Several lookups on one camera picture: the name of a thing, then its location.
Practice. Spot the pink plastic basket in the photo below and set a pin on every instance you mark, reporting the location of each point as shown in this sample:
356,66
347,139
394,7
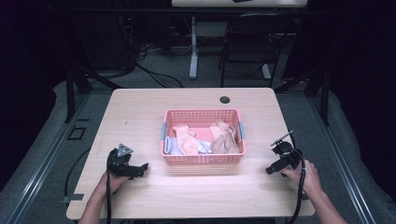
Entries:
202,158

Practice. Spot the black folding chair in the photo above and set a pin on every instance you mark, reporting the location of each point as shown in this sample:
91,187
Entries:
255,37

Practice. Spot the person's right hand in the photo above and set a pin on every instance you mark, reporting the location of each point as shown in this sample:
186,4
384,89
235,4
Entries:
306,177

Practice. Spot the white desk leg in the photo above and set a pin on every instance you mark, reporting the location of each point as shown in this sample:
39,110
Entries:
193,49

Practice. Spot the black metal stand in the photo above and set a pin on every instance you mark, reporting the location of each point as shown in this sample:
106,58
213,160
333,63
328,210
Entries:
71,93
323,90

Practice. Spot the white cloth with blue trim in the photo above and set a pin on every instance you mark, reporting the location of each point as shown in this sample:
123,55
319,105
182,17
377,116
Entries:
172,146

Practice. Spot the grey tape strip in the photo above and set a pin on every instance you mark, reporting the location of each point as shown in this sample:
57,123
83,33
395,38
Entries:
73,197

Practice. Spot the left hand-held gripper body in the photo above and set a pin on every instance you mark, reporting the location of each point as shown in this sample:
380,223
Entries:
120,160

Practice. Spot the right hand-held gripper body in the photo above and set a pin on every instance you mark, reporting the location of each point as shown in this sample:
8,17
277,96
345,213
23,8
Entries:
286,154

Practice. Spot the small white cloth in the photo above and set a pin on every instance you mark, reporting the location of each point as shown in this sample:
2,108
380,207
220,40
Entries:
205,146

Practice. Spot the orange cloth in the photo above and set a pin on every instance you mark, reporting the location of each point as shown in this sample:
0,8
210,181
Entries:
186,140

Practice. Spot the person's left hand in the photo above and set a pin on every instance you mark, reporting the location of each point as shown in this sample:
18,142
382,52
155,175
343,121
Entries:
115,183

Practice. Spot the tan brown cloth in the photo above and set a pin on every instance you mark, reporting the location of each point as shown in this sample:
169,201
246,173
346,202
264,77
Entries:
225,137

